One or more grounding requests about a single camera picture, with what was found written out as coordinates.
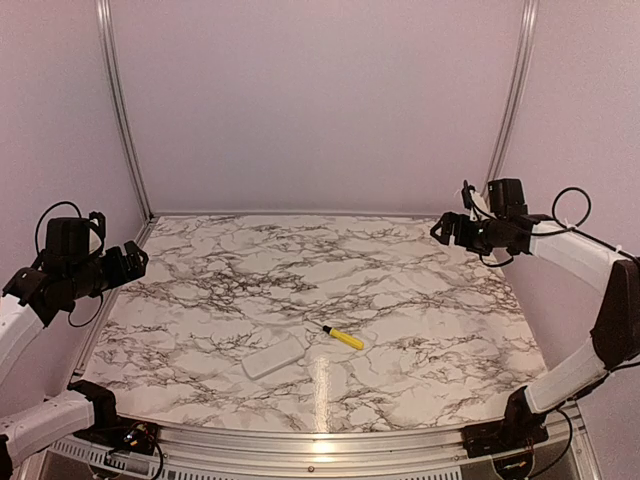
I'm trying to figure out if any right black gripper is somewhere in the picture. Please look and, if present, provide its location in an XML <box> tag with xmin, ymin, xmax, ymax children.
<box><xmin>429</xmin><ymin>212</ymin><xmax>503</xmax><ymax>256</ymax></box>

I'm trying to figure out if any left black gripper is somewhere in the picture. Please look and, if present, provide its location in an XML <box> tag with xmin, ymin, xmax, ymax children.
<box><xmin>65</xmin><ymin>239</ymin><xmax>147</xmax><ymax>300</ymax></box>

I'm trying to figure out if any yellow handled screwdriver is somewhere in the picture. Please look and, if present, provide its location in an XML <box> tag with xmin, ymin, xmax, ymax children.
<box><xmin>322</xmin><ymin>325</ymin><xmax>364</xmax><ymax>350</ymax></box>

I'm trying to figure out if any white remote control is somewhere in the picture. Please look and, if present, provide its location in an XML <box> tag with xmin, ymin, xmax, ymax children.
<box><xmin>241</xmin><ymin>336</ymin><xmax>305</xmax><ymax>380</ymax></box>

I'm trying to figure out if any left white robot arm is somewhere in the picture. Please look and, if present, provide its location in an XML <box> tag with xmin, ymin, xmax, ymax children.
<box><xmin>1</xmin><ymin>212</ymin><xmax>149</xmax><ymax>479</ymax></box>

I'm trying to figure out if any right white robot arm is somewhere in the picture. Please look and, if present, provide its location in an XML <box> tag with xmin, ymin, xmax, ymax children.
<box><xmin>430</xmin><ymin>178</ymin><xmax>639</xmax><ymax>456</ymax></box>

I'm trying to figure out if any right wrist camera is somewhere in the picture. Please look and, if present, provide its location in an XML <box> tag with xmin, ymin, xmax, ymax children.
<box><xmin>461</xmin><ymin>180</ymin><xmax>488</xmax><ymax>220</ymax></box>

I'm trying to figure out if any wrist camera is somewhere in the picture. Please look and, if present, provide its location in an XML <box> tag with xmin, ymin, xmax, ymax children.
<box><xmin>88</xmin><ymin>211</ymin><xmax>106</xmax><ymax>253</ymax></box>
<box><xmin>461</xmin><ymin>180</ymin><xmax>488</xmax><ymax>220</ymax></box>

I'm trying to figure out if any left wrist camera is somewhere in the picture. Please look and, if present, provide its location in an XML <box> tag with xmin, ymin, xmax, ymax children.
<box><xmin>88</xmin><ymin>211</ymin><xmax>106</xmax><ymax>253</ymax></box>

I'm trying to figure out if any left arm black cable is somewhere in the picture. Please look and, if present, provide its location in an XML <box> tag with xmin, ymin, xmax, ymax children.
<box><xmin>34</xmin><ymin>200</ymin><xmax>104</xmax><ymax>329</ymax></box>

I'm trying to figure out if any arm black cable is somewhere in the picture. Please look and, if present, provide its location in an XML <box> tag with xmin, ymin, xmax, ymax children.
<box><xmin>34</xmin><ymin>200</ymin><xmax>104</xmax><ymax>329</ymax></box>
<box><xmin>551</xmin><ymin>186</ymin><xmax>640</xmax><ymax>261</ymax></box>

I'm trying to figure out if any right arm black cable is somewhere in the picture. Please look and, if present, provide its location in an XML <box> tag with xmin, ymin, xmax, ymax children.
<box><xmin>551</xmin><ymin>186</ymin><xmax>640</xmax><ymax>261</ymax></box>

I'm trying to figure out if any right aluminium corner post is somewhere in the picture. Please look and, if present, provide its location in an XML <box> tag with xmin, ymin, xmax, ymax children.
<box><xmin>484</xmin><ymin>0</ymin><xmax>540</xmax><ymax>184</ymax></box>

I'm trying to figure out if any aluminium corner post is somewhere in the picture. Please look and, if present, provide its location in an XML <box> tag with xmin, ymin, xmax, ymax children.
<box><xmin>95</xmin><ymin>0</ymin><xmax>154</xmax><ymax>223</ymax></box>
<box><xmin>484</xmin><ymin>0</ymin><xmax>540</xmax><ymax>184</ymax></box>

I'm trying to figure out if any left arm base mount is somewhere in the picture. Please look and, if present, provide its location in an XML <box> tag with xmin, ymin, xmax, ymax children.
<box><xmin>67</xmin><ymin>380</ymin><xmax>159</xmax><ymax>456</ymax></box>

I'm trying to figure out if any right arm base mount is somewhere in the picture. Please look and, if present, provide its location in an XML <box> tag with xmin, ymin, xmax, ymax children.
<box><xmin>461</xmin><ymin>387</ymin><xmax>549</xmax><ymax>458</ymax></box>

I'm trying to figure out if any front aluminium frame rail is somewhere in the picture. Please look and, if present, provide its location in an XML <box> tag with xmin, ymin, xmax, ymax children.
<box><xmin>29</xmin><ymin>424</ymin><xmax>601</xmax><ymax>480</ymax></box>

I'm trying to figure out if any left aluminium corner post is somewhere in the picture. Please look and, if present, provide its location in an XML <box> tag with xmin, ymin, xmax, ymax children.
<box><xmin>95</xmin><ymin>0</ymin><xmax>154</xmax><ymax>223</ymax></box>

